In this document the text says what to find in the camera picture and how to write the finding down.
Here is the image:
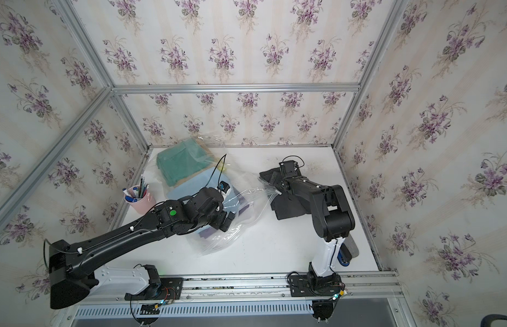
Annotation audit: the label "light blue garment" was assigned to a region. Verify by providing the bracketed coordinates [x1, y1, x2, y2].
[165, 168, 245, 214]

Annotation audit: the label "clear plastic vacuum bag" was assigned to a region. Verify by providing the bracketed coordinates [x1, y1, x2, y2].
[151, 135, 280, 256]

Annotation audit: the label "dark grey trousers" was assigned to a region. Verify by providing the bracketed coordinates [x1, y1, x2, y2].
[271, 191, 312, 220]

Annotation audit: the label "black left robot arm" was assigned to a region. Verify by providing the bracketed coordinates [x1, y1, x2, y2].
[47, 182, 235, 309]

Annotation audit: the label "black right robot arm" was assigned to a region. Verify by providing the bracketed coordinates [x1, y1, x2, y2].
[260, 159, 356, 287]

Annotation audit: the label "purple folded garment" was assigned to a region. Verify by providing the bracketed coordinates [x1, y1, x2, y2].
[196, 181, 250, 239]

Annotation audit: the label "green folded garment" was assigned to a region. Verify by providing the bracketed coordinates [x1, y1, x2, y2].
[156, 138, 215, 187]

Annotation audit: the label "pink pen cup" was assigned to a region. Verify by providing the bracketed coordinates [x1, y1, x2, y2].
[122, 177, 157, 215]

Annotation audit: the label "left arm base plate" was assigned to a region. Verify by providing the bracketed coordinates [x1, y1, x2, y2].
[125, 277, 184, 301]

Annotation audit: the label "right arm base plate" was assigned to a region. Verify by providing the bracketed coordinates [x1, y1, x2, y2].
[286, 272, 346, 298]

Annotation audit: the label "white slotted cable duct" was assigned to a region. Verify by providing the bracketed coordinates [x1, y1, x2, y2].
[74, 301, 313, 320]

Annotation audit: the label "aluminium mounting rail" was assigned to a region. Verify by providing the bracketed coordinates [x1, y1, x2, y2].
[62, 269, 403, 305]

